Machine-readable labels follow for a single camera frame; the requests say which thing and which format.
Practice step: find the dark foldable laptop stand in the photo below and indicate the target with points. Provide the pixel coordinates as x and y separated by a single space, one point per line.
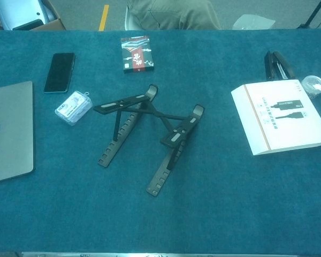
182 132

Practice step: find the clear small plastic case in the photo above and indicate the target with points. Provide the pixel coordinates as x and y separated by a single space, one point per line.
73 108

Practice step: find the silver closed laptop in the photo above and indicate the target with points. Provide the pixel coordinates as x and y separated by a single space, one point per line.
10 128

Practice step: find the dark patterned card box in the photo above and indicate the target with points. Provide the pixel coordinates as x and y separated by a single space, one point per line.
136 54

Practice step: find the black smartphone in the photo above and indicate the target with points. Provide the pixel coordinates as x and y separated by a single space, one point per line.
59 72

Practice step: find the person in olive trousers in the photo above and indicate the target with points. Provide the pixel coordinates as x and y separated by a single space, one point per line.
176 13

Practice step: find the yellow floor tape strip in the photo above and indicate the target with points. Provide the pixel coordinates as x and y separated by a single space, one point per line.
103 17

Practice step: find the teal felt table cloth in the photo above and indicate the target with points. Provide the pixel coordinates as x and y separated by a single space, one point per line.
69 214

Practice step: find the black stapler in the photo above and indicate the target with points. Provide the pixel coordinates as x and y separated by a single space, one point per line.
276 67

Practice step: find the clear plastic bag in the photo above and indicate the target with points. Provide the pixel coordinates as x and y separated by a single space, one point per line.
244 22

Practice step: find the brown cardboard box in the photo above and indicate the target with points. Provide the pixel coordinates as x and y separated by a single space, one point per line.
53 25

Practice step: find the clear tape roll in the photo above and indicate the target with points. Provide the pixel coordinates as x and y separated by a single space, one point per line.
314 84

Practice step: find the black tripod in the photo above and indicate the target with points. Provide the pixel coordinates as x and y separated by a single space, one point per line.
302 26

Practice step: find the aluminium frame rail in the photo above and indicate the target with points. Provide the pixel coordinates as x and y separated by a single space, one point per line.
149 254

